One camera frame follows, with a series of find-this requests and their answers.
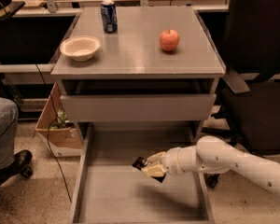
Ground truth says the open grey middle drawer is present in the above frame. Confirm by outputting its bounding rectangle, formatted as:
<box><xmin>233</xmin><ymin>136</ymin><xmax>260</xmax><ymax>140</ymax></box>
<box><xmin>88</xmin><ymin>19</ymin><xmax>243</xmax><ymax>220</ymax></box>
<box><xmin>69</xmin><ymin>126</ymin><xmax>215</xmax><ymax>224</ymax></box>

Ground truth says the cardboard box on floor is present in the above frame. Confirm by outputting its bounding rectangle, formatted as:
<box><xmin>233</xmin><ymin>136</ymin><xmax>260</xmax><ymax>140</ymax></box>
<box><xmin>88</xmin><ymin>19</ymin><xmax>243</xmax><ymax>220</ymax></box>
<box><xmin>35</xmin><ymin>84</ymin><xmax>82</xmax><ymax>157</ymax></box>

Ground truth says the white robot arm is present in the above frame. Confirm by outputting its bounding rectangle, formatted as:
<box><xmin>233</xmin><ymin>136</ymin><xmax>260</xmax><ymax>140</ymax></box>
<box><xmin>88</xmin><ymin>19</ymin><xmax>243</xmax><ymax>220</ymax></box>
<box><xmin>138</xmin><ymin>135</ymin><xmax>280</xmax><ymax>196</ymax></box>

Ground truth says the person leg in jeans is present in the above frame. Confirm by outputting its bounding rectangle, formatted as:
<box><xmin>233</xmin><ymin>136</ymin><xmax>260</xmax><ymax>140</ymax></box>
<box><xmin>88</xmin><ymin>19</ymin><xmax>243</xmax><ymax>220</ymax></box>
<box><xmin>0</xmin><ymin>97</ymin><xmax>18</xmax><ymax>170</ymax></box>

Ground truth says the black office chair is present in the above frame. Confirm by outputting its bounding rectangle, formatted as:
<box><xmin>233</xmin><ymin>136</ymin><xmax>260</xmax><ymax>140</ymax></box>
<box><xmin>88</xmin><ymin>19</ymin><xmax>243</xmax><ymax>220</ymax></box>
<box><xmin>201</xmin><ymin>0</ymin><xmax>280</xmax><ymax>189</ymax></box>

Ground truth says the black cable on floor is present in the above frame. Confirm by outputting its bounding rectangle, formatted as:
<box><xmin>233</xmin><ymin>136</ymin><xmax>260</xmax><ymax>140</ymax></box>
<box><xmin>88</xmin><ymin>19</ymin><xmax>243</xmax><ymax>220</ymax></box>
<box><xmin>34</xmin><ymin>63</ymin><xmax>73</xmax><ymax>203</ymax></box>

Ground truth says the black shoe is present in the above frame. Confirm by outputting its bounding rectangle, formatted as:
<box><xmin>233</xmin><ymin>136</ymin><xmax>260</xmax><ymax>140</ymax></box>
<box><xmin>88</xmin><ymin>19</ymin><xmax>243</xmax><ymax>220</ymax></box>
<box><xmin>0</xmin><ymin>149</ymin><xmax>33</xmax><ymax>186</ymax></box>

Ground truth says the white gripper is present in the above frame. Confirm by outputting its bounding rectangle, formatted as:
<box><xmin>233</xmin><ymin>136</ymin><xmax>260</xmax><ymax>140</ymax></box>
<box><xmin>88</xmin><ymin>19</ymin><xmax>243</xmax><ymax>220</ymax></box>
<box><xmin>141</xmin><ymin>148</ymin><xmax>179</xmax><ymax>177</ymax></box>

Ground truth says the grey drawer cabinet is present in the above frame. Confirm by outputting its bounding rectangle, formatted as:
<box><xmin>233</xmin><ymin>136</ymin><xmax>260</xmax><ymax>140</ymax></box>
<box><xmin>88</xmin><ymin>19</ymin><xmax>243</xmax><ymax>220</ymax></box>
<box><xmin>51</xmin><ymin>7</ymin><xmax>225</xmax><ymax>141</ymax></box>

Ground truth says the closed grey top drawer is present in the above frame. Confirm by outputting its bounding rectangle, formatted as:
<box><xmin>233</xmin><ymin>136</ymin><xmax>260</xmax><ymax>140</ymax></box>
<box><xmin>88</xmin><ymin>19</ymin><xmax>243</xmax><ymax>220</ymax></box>
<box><xmin>61</xmin><ymin>94</ymin><xmax>216</xmax><ymax>122</ymax></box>

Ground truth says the red apple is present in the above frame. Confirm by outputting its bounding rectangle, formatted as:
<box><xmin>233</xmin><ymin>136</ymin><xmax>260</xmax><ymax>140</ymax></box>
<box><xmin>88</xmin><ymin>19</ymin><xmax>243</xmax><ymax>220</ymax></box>
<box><xmin>160</xmin><ymin>29</ymin><xmax>179</xmax><ymax>52</ymax></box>

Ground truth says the blue soda can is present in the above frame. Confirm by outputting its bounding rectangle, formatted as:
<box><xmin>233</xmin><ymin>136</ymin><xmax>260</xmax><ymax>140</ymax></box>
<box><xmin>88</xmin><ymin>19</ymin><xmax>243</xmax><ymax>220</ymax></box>
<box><xmin>101</xmin><ymin>0</ymin><xmax>118</xmax><ymax>33</ymax></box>

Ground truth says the white paper bowl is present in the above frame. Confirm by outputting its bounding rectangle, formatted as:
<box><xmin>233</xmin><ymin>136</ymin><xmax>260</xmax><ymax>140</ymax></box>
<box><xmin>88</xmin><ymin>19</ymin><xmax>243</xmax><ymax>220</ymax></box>
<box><xmin>60</xmin><ymin>35</ymin><xmax>101</xmax><ymax>62</ymax></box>

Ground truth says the black rxbar chocolate bar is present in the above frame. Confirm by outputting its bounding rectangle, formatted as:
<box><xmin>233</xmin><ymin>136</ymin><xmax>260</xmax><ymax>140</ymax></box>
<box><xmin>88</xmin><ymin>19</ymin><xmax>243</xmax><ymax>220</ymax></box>
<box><xmin>132</xmin><ymin>157</ymin><xmax>165</xmax><ymax>183</ymax></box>

